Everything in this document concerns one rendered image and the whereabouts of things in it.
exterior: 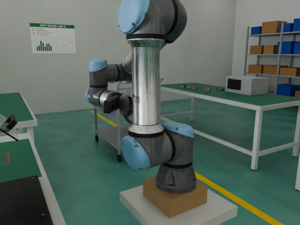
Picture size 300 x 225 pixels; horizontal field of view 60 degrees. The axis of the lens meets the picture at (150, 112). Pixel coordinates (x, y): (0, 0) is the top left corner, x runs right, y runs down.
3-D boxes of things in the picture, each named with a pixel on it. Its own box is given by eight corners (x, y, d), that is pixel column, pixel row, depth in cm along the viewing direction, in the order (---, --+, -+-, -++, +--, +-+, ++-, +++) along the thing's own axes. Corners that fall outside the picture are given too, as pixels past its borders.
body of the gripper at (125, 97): (145, 94, 100) (123, 90, 107) (129, 96, 93) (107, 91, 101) (144, 114, 101) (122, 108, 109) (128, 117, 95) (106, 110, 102)
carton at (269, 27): (270, 34, 689) (271, 23, 683) (285, 33, 654) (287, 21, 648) (261, 34, 669) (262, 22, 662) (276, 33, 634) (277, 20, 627)
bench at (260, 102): (192, 120, 517) (193, 82, 501) (302, 157, 331) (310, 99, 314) (153, 126, 474) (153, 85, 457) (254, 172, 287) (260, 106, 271)
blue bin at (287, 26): (289, 33, 645) (290, 25, 641) (300, 32, 622) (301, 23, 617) (278, 32, 625) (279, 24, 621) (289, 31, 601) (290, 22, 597)
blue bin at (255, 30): (261, 35, 715) (261, 27, 711) (270, 35, 691) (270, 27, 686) (250, 35, 696) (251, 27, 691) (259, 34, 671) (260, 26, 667)
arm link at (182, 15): (196, -8, 84) (127, 64, 123) (170, -13, 78) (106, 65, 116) (208, 23, 82) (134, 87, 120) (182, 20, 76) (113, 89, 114)
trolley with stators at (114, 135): (130, 135, 422) (129, 72, 400) (164, 155, 336) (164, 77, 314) (94, 140, 393) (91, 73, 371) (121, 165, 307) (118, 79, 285)
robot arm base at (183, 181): (183, 171, 107) (183, 148, 105) (204, 188, 94) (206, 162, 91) (149, 178, 101) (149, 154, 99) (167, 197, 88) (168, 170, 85)
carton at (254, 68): (258, 72, 737) (258, 64, 732) (270, 72, 701) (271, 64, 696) (247, 72, 719) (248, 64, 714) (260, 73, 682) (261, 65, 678)
